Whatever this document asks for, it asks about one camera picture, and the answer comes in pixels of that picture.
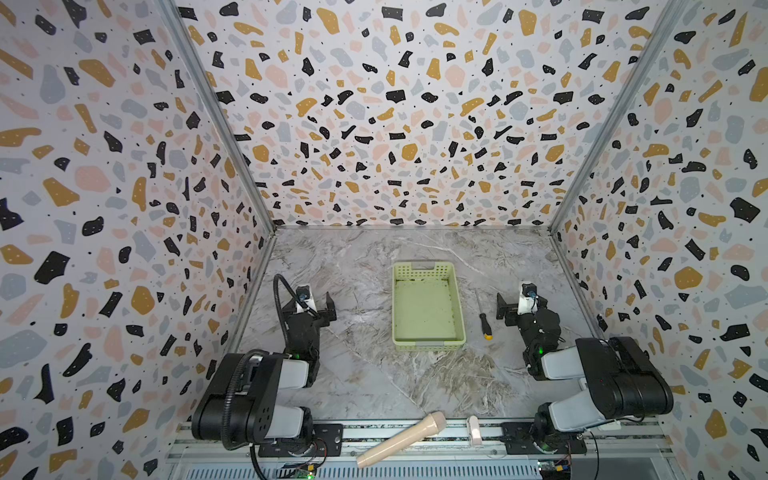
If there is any black yellow handled screwdriver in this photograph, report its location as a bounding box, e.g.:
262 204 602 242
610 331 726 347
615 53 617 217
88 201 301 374
475 291 493 341

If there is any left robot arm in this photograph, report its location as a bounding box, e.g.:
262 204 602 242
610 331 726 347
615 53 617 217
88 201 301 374
191 286 337 456

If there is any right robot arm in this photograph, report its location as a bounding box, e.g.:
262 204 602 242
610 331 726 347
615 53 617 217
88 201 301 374
496 283 674 453

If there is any light green plastic bin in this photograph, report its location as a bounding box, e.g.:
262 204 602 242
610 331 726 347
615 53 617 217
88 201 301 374
391 260 466 352

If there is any small white plastic clip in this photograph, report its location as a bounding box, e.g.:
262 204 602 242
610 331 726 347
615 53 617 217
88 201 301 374
466 415 483 447

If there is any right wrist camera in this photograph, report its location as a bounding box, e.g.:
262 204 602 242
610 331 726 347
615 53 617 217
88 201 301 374
517 282 538 315

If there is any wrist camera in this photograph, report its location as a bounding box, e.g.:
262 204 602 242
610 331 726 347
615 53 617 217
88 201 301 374
295 285 315 308
517 282 538 315

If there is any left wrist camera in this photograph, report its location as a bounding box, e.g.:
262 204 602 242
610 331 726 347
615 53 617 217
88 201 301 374
295 285 315 308

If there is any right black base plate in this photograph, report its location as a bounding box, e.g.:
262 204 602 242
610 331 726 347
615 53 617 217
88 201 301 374
501 422 587 455

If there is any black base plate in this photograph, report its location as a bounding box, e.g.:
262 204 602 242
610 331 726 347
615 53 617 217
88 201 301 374
258 423 344 459
501 422 587 455

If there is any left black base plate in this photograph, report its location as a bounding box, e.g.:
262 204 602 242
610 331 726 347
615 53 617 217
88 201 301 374
258 423 344 459

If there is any beige cylindrical handle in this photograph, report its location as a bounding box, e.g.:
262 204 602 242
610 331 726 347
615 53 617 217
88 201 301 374
356 411 447 469

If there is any aluminium rail frame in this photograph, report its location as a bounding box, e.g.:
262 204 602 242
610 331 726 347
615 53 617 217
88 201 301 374
166 418 685 479

